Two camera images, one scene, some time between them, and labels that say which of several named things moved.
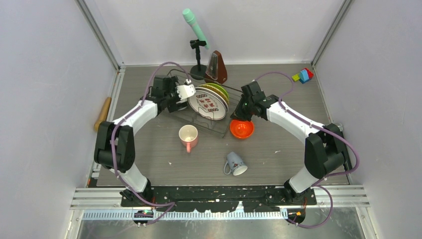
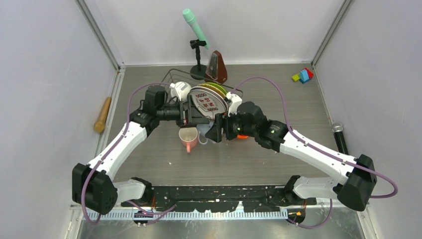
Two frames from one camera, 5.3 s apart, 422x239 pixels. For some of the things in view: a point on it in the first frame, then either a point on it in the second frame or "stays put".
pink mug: [188, 135] stays put
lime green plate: [220, 88] stays put
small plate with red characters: [208, 104] stays put
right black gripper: [238, 114] -> [215, 133]
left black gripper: [173, 106] -> [193, 116]
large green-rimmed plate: [207, 104] stays put
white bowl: [184, 91] stays put
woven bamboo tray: [212, 87] stays put
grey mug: [236, 165] -> [202, 128]
